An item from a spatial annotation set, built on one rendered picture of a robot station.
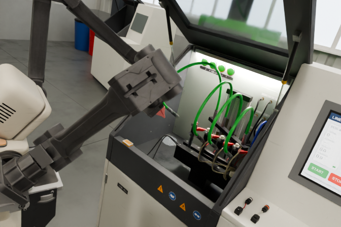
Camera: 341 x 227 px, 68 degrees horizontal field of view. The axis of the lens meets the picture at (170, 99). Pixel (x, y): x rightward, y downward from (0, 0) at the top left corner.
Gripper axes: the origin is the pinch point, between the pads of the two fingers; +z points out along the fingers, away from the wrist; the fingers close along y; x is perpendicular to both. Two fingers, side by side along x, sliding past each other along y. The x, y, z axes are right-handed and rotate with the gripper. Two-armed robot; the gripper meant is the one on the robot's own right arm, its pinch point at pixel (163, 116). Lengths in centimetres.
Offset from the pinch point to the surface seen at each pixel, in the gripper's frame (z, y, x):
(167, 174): 23.7, -15.4, -4.9
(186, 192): 25.8, -14.2, -17.1
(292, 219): 44, 9, -48
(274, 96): 35, 51, -9
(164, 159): 43.8, -11.7, 18.8
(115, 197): 42, -45, 22
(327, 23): 229, 333, 138
